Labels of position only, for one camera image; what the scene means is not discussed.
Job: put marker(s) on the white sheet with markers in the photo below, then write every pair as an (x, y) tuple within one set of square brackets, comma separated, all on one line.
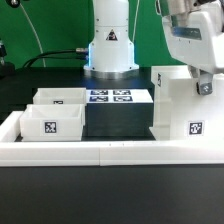
[(110, 96)]

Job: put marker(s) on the black stand at left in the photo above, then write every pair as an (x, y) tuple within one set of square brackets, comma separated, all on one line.
[(6, 68)]

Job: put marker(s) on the white U-shaped border fence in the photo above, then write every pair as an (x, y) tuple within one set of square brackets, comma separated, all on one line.
[(119, 153)]

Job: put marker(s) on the white drawer box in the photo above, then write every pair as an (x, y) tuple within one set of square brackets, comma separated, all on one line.
[(56, 122), (60, 96)]

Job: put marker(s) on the white drawer cabinet frame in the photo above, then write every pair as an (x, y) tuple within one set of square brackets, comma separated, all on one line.
[(180, 112)]

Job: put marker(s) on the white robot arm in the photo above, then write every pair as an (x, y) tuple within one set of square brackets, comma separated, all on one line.
[(111, 52)]

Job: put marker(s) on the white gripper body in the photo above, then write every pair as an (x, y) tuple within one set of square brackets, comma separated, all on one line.
[(194, 32)]

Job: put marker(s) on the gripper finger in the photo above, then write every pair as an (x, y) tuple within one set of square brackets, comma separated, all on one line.
[(204, 84)]

